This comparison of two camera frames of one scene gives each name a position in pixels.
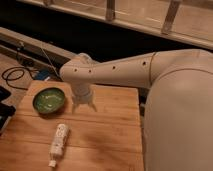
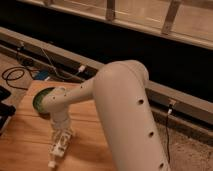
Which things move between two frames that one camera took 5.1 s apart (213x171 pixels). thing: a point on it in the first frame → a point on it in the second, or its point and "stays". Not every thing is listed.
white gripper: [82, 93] → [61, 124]
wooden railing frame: [189, 21] stays
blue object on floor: [42, 75] stays
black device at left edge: [6, 110] stays
